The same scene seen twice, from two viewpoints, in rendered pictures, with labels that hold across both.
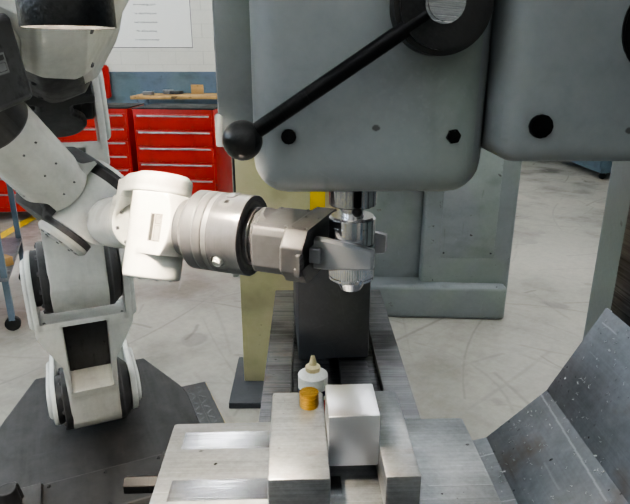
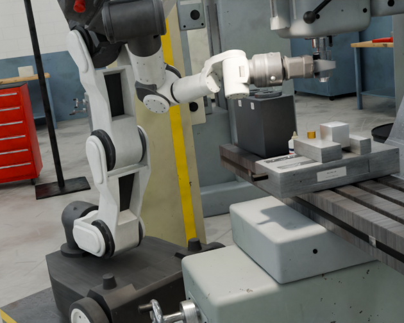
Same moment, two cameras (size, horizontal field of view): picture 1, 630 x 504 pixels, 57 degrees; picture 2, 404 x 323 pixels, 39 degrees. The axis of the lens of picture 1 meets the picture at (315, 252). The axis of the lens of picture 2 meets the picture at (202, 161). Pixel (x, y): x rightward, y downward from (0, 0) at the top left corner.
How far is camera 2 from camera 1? 1.06 m
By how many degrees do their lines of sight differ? 15
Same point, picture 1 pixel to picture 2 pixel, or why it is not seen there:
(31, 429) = (74, 271)
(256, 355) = not seen: hidden behind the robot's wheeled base
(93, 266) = (134, 136)
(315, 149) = (325, 19)
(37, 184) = (158, 72)
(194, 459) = (277, 163)
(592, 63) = not seen: outside the picture
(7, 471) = (81, 286)
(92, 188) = (168, 76)
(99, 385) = (129, 220)
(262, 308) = (146, 209)
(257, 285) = not seen: hidden behind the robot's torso
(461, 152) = (367, 15)
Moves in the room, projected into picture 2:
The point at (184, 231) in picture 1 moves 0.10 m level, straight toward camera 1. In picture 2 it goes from (258, 68) to (282, 68)
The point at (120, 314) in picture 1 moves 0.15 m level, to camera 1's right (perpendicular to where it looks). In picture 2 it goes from (145, 167) to (187, 159)
